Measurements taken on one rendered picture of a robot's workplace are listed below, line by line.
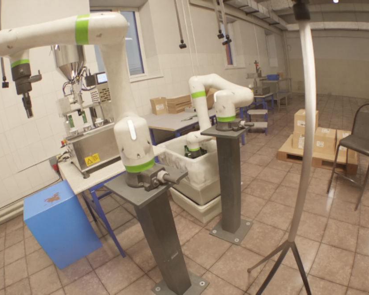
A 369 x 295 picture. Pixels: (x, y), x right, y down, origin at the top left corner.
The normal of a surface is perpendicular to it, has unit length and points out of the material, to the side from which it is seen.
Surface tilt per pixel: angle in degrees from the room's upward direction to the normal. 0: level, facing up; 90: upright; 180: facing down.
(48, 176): 90
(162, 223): 90
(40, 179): 90
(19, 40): 114
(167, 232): 90
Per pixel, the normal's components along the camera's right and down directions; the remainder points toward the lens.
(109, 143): 0.69, 0.15
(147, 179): -0.66, 0.21
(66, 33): 0.22, 0.69
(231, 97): 0.37, 0.24
